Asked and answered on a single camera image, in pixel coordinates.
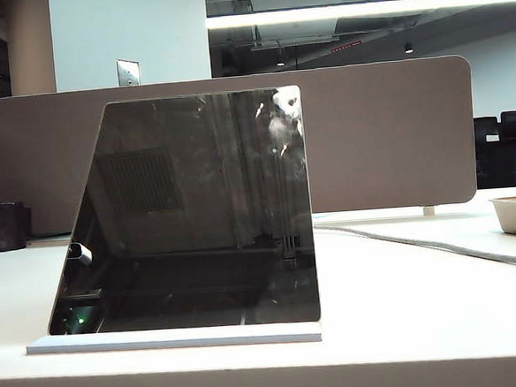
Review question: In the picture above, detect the long ceiling light strip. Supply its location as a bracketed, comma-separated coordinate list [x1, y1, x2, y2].
[205, 0, 516, 31]

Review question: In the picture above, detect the brown desk divider panel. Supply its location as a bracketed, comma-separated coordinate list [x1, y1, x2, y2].
[0, 53, 481, 238]

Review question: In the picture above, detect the red led sign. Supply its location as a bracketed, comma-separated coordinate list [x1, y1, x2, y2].
[330, 39, 362, 54]

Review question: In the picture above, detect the black cylindrical cup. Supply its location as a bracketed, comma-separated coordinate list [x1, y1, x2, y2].
[0, 200, 35, 254]

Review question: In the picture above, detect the grey cable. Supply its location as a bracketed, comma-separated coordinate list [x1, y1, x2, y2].
[313, 209, 516, 283]

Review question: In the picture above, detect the metal wall plate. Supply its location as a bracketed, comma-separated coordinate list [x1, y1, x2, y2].
[116, 57, 141, 88]

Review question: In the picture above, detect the mirror with white base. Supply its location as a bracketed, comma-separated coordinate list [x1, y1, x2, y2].
[9, 83, 324, 363]

